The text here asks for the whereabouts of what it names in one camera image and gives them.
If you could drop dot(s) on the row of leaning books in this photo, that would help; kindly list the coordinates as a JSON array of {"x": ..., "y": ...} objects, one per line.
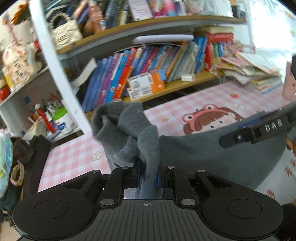
[{"x": 108, "y": 80}]

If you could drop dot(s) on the cream quilted handbag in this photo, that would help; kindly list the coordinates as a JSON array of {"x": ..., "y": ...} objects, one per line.
[{"x": 63, "y": 30}]

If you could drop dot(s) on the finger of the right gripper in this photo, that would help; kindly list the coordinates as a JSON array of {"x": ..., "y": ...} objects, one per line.
[
  {"x": 251, "y": 135},
  {"x": 261, "y": 120}
]

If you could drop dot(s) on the white flat lamp bar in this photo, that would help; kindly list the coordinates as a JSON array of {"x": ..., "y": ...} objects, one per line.
[{"x": 162, "y": 38}]

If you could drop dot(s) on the red tassel ornament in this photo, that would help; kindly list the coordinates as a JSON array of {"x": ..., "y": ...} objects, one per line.
[{"x": 44, "y": 117}]

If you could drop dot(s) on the white tub green lid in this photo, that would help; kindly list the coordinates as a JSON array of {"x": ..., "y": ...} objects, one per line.
[{"x": 63, "y": 120}]

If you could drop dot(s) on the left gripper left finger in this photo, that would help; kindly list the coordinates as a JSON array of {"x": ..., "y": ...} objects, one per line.
[{"x": 119, "y": 180}]

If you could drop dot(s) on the stack of magazines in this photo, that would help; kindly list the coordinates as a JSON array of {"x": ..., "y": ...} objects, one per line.
[{"x": 250, "y": 70}]

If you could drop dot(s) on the upper orange white box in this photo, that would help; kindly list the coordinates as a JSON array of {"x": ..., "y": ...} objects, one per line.
[{"x": 154, "y": 79}]

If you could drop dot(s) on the white charger adapter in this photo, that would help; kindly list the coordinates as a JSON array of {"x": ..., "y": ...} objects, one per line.
[{"x": 188, "y": 77}]

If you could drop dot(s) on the grey sweatpants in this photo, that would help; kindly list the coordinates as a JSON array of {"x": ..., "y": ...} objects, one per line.
[{"x": 127, "y": 135}]

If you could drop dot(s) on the black case at left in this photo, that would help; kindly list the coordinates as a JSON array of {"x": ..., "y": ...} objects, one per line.
[{"x": 33, "y": 155}]

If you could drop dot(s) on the lower orange white box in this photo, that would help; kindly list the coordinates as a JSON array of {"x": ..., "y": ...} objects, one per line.
[{"x": 145, "y": 91}]

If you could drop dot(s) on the pink checkered cartoon tablecloth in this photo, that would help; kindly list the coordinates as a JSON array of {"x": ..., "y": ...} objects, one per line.
[{"x": 84, "y": 154}]

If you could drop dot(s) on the orange white box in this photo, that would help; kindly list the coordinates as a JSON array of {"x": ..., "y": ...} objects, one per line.
[
  {"x": 154, "y": 79},
  {"x": 145, "y": 91}
]

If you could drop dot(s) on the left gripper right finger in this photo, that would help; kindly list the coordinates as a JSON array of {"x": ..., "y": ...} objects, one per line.
[{"x": 176, "y": 179}]

